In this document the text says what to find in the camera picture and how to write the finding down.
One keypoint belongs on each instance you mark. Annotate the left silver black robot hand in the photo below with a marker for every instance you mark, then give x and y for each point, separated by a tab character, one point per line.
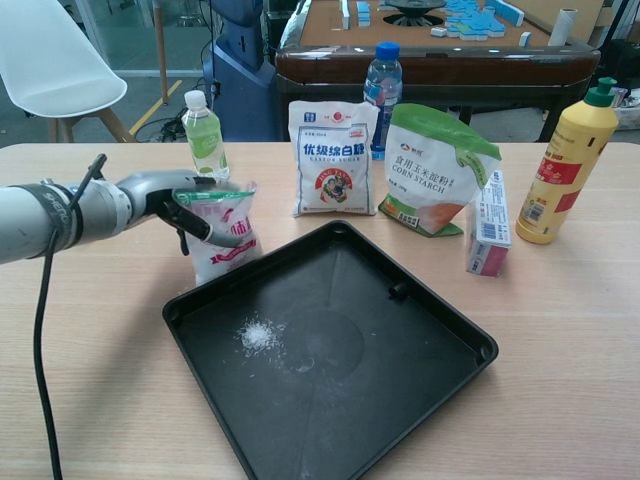
150	187

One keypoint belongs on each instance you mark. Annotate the small pink seasoning bag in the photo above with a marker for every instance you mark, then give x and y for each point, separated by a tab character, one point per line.
230	260

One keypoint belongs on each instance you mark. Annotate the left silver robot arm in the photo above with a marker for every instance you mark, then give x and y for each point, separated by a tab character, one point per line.
30	220

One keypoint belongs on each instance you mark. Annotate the white powder pile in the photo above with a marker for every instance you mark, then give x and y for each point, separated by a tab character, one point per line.
257	336

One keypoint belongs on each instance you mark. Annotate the black square plastic tray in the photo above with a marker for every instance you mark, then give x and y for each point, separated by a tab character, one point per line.
350	370

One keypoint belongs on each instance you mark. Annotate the clear bottle green label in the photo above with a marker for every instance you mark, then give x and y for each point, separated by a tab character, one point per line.
202	135

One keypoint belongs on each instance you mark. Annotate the blue machine body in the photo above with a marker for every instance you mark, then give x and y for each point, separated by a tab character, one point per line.
240	80

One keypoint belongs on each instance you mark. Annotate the white chair wooden legs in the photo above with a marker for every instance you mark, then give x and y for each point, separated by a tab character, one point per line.
50	60

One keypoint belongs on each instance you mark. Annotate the white sugar bag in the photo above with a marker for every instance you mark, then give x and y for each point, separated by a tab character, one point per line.
332	160

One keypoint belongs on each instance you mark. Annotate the clear bottle blue cap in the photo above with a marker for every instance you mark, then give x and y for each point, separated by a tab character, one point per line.
384	85

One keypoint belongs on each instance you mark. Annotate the blue white mahjong tile row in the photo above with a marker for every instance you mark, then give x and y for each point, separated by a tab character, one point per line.
345	14

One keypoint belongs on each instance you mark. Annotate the green white corn starch bag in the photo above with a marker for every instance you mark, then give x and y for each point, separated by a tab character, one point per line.
430	175

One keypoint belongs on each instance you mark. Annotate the black mahjong table centre disc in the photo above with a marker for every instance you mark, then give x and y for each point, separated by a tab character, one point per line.
412	12

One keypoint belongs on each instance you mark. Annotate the dark wood mahjong table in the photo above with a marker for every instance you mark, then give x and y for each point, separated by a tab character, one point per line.
450	65

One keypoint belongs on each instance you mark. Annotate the single blue white mahjong tile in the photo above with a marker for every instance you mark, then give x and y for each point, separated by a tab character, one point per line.
439	32
525	38

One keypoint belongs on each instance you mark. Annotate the white pink carton box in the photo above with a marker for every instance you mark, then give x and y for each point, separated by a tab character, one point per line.
490	225

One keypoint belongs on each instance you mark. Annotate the blue mahjong tile pile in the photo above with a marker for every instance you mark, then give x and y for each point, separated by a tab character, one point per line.
480	20

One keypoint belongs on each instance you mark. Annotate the yellow bottle green cap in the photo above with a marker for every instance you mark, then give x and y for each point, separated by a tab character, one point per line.
565	175

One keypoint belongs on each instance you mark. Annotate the white paper roll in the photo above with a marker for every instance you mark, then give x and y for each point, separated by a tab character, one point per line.
563	25

